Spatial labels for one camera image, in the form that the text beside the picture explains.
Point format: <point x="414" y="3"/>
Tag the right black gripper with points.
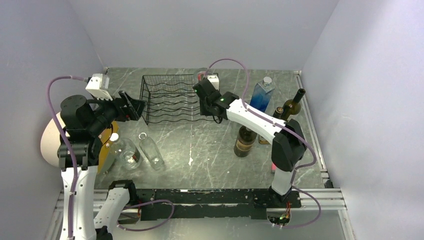
<point x="203" y="110"/>

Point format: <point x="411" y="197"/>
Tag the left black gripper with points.
<point x="133" y="110"/>

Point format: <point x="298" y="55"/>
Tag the clear round labelled bottle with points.
<point x="200" y="74"/>

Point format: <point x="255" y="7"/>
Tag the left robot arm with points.
<point x="78" y="154"/>

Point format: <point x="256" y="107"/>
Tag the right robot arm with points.
<point x="288" y="145"/>

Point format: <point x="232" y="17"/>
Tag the clear slim bottle near left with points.
<point x="150" y="149"/>

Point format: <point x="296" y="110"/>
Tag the tall blue square bottle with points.
<point x="262" y="94"/>

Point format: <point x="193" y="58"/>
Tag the round clear bottle white cap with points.
<point x="125" y="151"/>

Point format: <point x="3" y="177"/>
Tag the clear bottle black cap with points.
<point x="277" y="114"/>

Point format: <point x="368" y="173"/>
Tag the green wine bottle black neck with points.
<point x="292" y="106"/>

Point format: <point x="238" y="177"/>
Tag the white orange cylinder drum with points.
<point x="51" y="139"/>

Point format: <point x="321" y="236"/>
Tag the black wire wine rack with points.
<point x="170" y="98"/>

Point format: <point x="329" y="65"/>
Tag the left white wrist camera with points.
<point x="98" y="86"/>

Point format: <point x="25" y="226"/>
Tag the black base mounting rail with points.
<point x="155" y="204"/>

